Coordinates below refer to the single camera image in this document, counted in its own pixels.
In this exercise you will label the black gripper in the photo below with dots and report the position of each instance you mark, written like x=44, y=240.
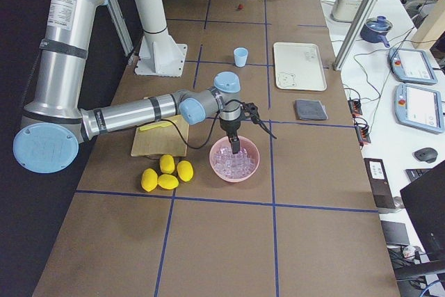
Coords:
x=229, y=128

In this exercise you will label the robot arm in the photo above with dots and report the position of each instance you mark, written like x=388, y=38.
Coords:
x=53, y=126

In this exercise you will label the pile of clear ice cubes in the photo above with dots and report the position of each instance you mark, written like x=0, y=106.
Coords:
x=233, y=166

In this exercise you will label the light blue plastic cup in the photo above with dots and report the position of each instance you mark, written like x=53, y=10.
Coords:
x=240, y=56

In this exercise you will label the pink bowl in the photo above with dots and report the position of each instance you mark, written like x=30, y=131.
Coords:
x=244, y=142

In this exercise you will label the yellow lemon right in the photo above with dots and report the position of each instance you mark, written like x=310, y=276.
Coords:
x=185, y=171

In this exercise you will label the yellow lemon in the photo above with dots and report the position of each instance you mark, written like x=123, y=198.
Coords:
x=185, y=171
x=149, y=180
x=167, y=164
x=168, y=182

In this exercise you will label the bamboo cutting board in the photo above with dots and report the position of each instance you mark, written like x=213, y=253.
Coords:
x=159, y=141

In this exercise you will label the yellow lemon top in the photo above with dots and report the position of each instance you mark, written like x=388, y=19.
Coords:
x=167, y=164

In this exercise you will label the yellow plastic knife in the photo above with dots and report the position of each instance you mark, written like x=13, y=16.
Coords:
x=155, y=125

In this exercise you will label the yellow lemon bottom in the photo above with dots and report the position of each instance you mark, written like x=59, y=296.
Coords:
x=168, y=182

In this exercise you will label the grey folded cloth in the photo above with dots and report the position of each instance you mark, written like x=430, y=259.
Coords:
x=310, y=110

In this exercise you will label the yellow lemon left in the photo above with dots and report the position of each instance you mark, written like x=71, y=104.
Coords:
x=149, y=180

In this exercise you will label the cream bear tray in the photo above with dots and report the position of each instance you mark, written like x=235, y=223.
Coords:
x=298, y=66

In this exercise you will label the far orange usb hub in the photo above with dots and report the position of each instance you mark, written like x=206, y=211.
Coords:
x=355, y=107

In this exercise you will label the orange usb hub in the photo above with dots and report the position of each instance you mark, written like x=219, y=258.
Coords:
x=355, y=107
x=362, y=131

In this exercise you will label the near orange usb hub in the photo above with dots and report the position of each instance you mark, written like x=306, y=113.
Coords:
x=362, y=131

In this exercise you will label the brown box with remote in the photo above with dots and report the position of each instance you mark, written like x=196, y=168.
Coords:
x=380, y=186

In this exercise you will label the blue pot with lid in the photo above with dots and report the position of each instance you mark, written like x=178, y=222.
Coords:
x=375, y=30

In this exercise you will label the silver toaster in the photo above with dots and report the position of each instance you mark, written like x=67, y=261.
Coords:
x=345, y=10

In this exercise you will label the near teach pendant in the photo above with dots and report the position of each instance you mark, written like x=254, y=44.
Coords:
x=419, y=107

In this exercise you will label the teach pendant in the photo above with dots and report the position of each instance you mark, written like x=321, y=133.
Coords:
x=411, y=66
x=419, y=107

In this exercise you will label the far teach pendant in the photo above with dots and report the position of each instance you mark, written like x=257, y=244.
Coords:
x=411, y=66

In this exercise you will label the black computer mouse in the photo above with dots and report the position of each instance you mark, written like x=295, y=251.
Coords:
x=426, y=154

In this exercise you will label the black monitor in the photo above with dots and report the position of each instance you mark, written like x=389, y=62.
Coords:
x=424, y=202

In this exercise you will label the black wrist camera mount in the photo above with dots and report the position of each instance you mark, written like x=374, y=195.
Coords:
x=249, y=111

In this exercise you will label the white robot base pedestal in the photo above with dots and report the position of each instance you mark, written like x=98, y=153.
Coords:
x=159, y=54

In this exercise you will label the aluminium frame post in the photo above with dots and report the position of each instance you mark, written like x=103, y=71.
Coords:
x=360, y=18

